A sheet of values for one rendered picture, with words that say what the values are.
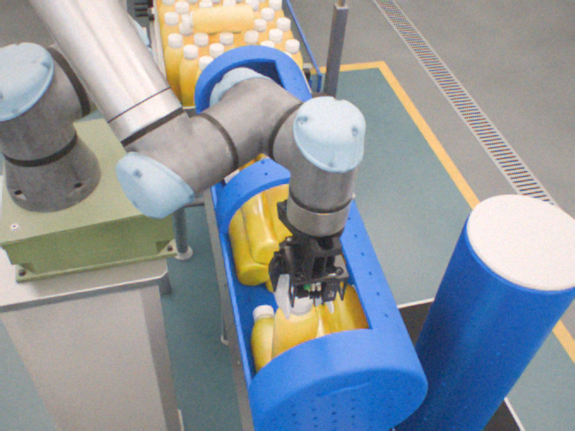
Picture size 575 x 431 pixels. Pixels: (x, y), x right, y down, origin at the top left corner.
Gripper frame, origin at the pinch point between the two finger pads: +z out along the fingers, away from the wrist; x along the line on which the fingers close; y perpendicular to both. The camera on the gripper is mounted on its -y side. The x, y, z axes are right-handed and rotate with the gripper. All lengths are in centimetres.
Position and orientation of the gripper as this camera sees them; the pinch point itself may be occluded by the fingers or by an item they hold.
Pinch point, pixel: (299, 298)
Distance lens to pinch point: 89.5
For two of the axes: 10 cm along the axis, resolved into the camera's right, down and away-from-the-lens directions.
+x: 9.7, -1.1, 2.2
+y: 2.3, 7.2, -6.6
